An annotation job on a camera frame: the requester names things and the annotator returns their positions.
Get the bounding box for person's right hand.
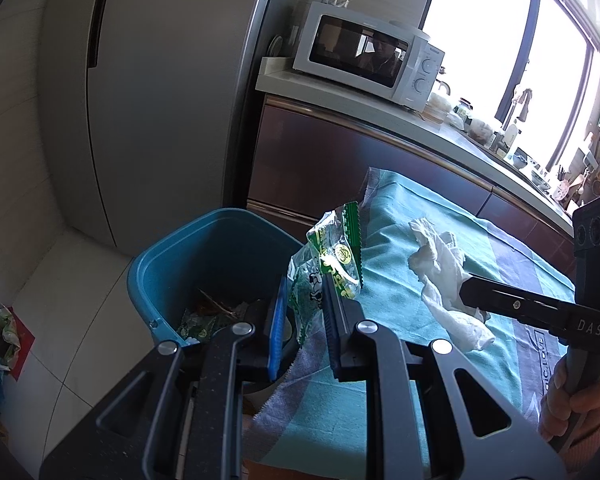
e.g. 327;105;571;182
537;357;600;443

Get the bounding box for brown kitchen counter cabinet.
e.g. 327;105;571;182
245;56;581;281

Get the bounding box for white tissue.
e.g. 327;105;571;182
407;217;496;351

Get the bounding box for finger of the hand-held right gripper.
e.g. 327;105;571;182
459;272;577;330

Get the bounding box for grey refrigerator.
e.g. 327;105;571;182
37;0;286;256

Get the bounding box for stacked plastic food containers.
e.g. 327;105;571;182
425;91;453;123

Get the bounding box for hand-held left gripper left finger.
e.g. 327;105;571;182
39;276;288;480

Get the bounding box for large kitchen window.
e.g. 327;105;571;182
422;0;600;171

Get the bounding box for green printed clear wrapper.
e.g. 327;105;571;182
287;201;365;346

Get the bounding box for blue plastic bin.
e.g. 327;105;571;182
126;207;306;351

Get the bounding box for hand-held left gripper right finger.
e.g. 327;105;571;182
321;285;567;480

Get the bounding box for white microwave oven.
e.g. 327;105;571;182
292;1;446;111

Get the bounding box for teal striped tablecloth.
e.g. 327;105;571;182
242;167;581;468

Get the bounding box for metal sink faucet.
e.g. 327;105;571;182
502;87;533;133

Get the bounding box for red plastic bag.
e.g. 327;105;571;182
0;304;33;381

